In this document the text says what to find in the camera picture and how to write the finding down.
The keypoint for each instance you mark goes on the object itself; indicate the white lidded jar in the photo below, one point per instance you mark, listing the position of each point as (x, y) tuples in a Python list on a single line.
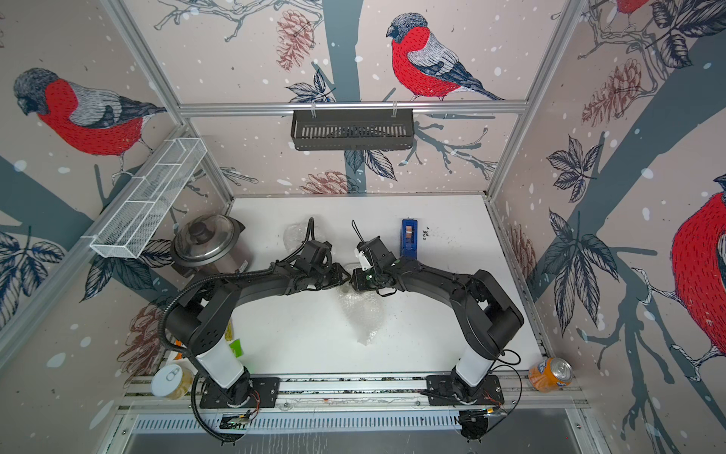
[(172, 382)]

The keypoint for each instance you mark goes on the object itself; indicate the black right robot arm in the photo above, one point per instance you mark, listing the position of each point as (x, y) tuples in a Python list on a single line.
[(486, 315)]

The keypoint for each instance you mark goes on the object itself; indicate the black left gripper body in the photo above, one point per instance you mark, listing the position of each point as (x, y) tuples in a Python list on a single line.
[(323, 278)]

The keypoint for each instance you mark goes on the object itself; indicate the small circuit board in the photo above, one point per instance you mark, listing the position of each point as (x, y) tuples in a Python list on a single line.
[(235, 422)]

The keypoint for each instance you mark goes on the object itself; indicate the green snack packet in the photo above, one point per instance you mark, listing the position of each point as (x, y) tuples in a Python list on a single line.
[(236, 348)]

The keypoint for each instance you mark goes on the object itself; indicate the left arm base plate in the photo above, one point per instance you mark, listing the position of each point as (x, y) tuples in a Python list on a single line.
[(258, 391)]

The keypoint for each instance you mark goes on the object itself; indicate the steel rice cooker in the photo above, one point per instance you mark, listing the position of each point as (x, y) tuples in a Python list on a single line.
[(211, 244)]

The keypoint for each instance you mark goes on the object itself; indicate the blue tape dispenser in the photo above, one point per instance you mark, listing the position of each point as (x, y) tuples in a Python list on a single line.
[(409, 238)]

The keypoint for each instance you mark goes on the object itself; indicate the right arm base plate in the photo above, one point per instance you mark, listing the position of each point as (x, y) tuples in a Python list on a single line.
[(451, 390)]

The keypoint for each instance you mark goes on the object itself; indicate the black hanging wire basket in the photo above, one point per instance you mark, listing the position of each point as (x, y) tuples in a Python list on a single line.
[(353, 130)]

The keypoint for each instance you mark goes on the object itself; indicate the aluminium mounting rail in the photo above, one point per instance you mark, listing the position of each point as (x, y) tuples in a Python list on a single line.
[(345, 393)]

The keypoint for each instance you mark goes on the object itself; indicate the bubble wrap sheet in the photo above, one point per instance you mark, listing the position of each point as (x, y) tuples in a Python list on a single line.
[(296, 234), (364, 311)]

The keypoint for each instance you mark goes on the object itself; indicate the white mesh wall shelf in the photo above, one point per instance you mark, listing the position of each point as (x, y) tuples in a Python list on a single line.
[(133, 224)]

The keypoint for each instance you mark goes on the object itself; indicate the orange soda can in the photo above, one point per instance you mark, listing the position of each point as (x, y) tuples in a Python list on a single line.
[(550, 375)]

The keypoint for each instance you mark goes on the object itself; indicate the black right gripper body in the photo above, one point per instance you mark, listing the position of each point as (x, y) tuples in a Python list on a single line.
[(369, 278)]

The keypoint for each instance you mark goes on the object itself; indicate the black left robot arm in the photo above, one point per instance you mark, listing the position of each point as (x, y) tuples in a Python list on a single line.
[(194, 322)]

